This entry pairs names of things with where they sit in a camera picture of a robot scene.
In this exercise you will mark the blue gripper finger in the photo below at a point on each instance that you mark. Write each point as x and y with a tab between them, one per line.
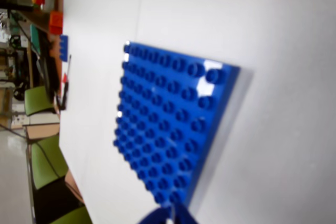
157	216
185	216

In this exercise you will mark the green office chair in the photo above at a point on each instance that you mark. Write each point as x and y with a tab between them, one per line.
38	100
47	161
76	216

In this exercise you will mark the blue 8x8 studded baseplate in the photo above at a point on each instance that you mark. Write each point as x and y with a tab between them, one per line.
162	116

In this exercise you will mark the light wooden desk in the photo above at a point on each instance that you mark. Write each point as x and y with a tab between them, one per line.
43	128

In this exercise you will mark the thin black red-tagged tool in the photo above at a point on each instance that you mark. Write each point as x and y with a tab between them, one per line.
65	93

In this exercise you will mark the small blue studded brick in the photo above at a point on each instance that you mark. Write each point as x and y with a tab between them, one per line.
64	47

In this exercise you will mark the orange-red toy brick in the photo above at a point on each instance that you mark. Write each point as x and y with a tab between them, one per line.
56	22

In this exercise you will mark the cluttered equipment rack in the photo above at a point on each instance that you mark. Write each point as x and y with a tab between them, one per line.
10	51

